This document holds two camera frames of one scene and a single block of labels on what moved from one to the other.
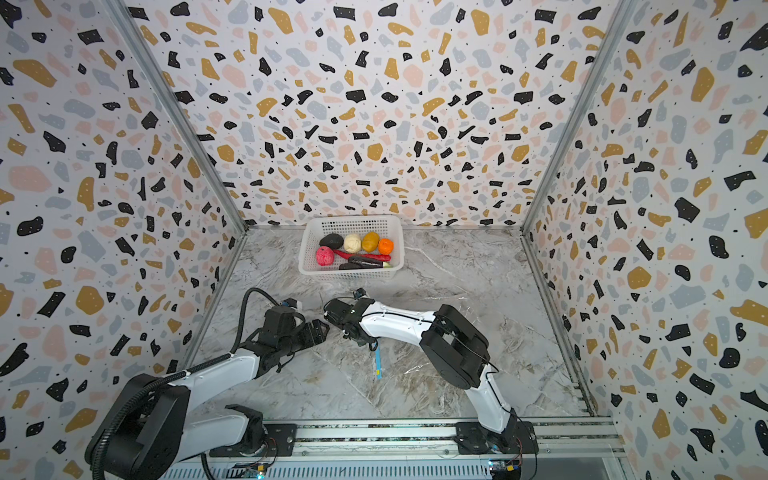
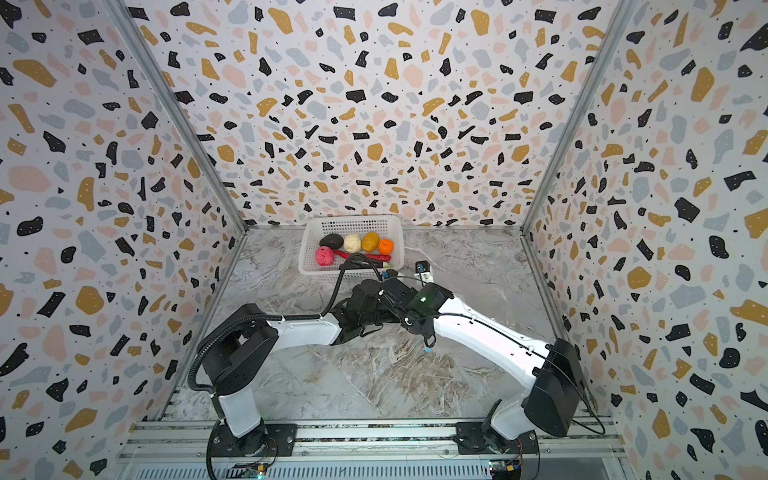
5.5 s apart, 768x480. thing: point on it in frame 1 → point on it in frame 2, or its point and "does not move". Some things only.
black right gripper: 342,308 → 395,297
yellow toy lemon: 370,241 does not move
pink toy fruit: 325,256 does not move
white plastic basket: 385,226 does not move
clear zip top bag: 404,367 → 446,308
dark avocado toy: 332,240 does not move
